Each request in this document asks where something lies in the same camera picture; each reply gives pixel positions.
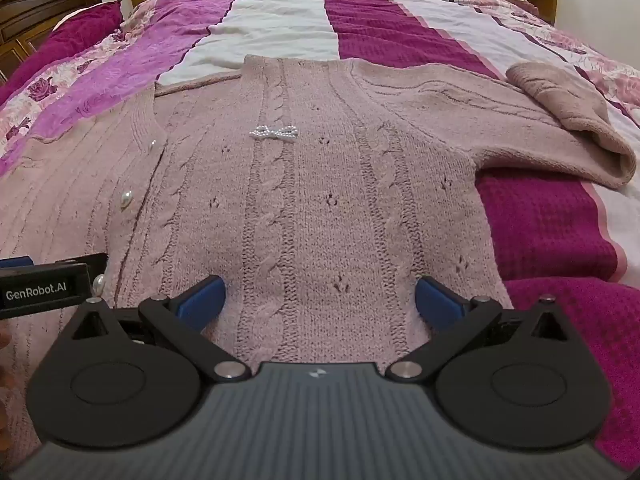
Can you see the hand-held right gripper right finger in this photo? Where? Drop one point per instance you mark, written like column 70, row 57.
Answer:
column 437, row 302

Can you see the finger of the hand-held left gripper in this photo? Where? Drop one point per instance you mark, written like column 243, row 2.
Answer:
column 17, row 262

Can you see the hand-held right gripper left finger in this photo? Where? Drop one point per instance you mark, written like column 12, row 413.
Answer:
column 202, row 302

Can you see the pink knitted cardigan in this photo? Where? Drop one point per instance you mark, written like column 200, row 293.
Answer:
column 300, row 185

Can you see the person's left hand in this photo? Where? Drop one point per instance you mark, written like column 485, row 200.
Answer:
column 3, row 340

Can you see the magenta pillow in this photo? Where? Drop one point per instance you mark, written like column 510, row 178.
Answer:
column 75, row 35

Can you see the dark wooden headboard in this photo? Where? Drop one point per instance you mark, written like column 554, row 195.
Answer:
column 30, row 15

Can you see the pink and white striped bedspread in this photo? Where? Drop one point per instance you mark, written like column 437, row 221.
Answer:
column 280, row 25

